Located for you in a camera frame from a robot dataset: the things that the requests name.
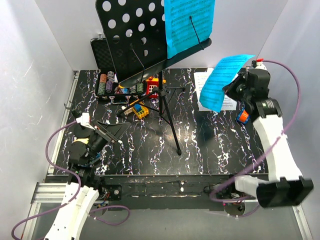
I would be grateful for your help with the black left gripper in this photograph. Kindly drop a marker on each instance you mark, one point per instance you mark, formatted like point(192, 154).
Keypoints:
point(113, 131)

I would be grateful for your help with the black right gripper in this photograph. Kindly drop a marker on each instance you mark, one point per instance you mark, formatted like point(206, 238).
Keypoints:
point(229, 90)

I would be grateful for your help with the blue sheet music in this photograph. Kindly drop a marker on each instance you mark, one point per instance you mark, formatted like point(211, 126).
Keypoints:
point(187, 27)
point(227, 68)

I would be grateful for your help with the black microphone stand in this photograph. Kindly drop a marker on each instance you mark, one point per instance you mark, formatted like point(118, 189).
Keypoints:
point(80, 131)

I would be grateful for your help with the black music stand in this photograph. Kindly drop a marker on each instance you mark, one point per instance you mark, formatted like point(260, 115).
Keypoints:
point(136, 37)

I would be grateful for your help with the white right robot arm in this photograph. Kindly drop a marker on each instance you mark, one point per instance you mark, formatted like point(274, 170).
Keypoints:
point(285, 185)

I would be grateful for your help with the white sheet music page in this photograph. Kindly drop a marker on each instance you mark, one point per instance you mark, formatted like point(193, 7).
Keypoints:
point(211, 99)

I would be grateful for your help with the white toy block piece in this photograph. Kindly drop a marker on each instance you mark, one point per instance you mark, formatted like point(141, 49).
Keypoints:
point(127, 111)

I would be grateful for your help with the orange green blue block toy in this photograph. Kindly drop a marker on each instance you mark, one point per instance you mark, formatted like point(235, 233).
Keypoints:
point(243, 117)

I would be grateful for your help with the yellow blue block toy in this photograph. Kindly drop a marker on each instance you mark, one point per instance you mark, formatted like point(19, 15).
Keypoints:
point(140, 111)

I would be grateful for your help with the black poker chip case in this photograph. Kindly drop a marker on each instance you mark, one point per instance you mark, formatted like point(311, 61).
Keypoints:
point(107, 87)

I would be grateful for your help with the red yellow toy block house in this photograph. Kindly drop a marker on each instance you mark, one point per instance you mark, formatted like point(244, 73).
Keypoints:
point(151, 83)

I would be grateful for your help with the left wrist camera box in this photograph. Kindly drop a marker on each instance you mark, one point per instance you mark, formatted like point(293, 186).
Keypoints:
point(84, 120)

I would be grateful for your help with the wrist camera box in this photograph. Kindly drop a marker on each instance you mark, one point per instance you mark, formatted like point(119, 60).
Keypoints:
point(258, 64)
point(84, 120)

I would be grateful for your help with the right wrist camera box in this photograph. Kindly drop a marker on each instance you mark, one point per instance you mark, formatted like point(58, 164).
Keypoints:
point(258, 64)

